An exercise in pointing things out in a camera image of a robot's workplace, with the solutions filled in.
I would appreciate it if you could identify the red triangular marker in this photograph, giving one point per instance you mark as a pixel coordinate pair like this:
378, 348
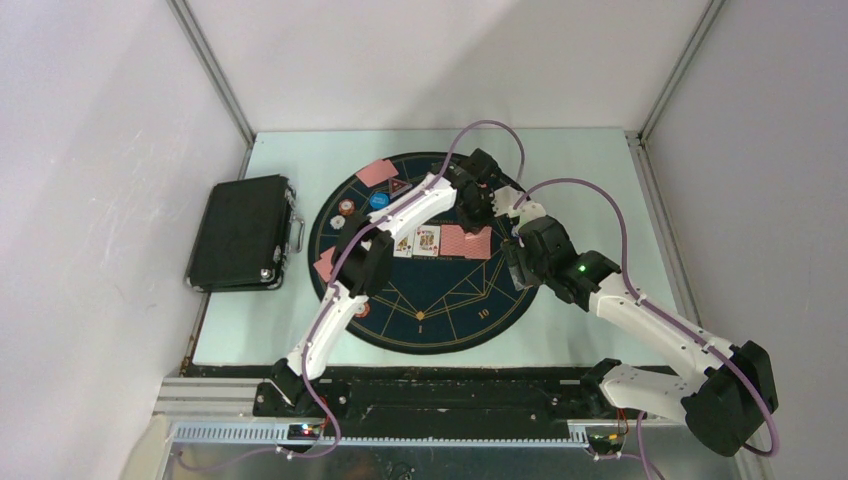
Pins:
397, 187

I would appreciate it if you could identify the face-down community card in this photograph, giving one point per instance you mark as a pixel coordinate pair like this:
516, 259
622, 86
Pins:
452, 241
478, 246

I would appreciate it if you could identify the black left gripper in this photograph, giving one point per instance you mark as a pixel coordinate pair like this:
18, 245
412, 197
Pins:
474, 226

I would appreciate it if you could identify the black carrying case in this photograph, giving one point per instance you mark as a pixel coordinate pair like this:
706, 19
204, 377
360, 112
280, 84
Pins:
244, 239

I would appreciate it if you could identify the red poker chip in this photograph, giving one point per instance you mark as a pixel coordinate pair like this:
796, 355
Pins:
346, 207
362, 310

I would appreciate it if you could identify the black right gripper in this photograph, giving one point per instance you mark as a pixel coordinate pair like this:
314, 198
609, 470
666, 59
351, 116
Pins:
516, 254

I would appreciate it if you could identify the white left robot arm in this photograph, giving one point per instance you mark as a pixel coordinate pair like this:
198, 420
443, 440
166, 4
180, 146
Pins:
363, 256

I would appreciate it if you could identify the blue small blind button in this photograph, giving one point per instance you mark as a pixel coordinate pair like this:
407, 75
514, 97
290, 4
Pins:
379, 200

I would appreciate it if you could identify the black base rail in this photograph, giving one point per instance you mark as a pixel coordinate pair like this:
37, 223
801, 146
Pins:
454, 404

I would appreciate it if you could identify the face-up playing card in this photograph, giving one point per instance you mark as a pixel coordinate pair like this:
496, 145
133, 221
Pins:
426, 241
404, 247

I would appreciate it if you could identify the white poker chip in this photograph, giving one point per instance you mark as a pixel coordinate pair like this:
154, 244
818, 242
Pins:
337, 222

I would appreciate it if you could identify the round dark poker mat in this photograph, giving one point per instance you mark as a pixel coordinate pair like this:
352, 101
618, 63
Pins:
431, 305

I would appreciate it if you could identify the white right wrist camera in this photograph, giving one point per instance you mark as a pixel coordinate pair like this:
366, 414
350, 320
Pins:
509, 202

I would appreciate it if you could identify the single red playing card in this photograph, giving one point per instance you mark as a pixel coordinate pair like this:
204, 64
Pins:
376, 172

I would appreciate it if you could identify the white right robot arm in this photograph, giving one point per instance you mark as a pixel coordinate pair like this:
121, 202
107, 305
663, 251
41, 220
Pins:
721, 391

